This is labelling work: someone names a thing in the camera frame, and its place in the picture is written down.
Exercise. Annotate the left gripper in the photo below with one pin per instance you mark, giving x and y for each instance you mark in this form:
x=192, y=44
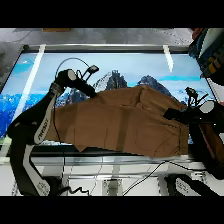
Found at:
x=86, y=89

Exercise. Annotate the brown pants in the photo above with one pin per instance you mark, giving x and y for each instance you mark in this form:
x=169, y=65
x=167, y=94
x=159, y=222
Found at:
x=116, y=123

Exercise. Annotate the red garment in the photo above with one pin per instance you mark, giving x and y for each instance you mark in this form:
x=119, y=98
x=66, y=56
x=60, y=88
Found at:
x=196, y=32

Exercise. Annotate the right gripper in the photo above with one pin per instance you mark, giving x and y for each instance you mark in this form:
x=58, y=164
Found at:
x=176, y=115

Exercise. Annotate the red-brown garment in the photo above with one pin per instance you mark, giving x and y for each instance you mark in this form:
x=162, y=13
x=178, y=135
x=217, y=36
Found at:
x=211, y=136

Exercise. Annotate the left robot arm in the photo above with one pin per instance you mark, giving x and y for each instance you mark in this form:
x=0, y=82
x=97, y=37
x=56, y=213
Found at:
x=30, y=123

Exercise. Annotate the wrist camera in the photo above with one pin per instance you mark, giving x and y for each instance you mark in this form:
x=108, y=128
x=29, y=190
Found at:
x=93, y=69
x=191, y=91

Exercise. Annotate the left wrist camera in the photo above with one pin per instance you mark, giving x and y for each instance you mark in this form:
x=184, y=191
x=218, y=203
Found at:
x=93, y=69

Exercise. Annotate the heap of clothes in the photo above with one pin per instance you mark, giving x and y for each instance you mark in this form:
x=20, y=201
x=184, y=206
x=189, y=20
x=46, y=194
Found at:
x=211, y=60

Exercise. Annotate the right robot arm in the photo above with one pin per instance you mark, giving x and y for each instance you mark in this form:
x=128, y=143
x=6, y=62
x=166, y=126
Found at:
x=206, y=107

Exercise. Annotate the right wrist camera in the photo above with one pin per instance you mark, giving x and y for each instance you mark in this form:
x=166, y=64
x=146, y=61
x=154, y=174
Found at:
x=191, y=91

